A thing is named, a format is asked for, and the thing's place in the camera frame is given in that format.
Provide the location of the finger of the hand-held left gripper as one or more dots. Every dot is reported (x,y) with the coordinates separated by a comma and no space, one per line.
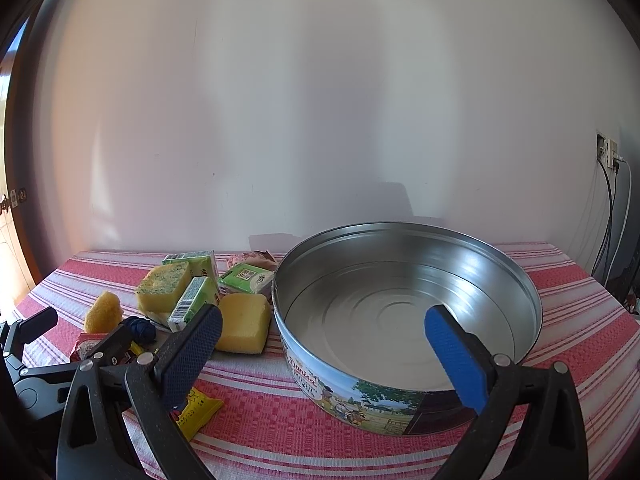
(37,322)
(112,342)

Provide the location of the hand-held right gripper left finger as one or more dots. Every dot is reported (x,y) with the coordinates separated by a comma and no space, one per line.
(195,355)

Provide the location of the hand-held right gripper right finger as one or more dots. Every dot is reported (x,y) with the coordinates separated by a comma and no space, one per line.
(457,355)

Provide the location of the red snack packet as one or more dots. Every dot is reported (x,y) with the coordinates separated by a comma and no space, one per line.
(82,347)

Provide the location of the dark blue ball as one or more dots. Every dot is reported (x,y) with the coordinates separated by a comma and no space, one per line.
(141,329)

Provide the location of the small rounded yellow sponge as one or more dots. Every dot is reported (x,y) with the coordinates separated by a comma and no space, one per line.
(102,310)

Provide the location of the thin yellow sponge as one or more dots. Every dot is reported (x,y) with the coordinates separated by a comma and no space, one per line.
(157,316)

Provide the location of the green leaf print tissue pack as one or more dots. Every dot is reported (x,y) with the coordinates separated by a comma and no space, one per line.
(192,300)

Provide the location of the yellow snack packet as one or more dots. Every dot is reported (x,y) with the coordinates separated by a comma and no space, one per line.
(202,410)

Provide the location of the large plain yellow sponge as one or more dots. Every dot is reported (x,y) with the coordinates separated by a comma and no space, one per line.
(242,325)

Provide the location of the yellow sponge with speckled top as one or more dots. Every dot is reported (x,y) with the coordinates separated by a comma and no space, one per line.
(162,285)

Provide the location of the round metal cookie tin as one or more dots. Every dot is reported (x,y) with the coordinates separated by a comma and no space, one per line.
(380,310)

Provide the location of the green and white tissue pack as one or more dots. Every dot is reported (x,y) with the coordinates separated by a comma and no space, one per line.
(247,277)

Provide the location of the pink floral tissue pack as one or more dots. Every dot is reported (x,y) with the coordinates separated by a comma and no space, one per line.
(250,258)

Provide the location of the red striped tablecloth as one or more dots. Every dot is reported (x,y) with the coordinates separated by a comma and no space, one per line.
(300,440)

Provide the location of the dark object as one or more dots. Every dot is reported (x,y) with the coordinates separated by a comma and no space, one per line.
(625,290)

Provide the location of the wall power outlet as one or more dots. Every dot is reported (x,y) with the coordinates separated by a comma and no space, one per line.
(606,150)

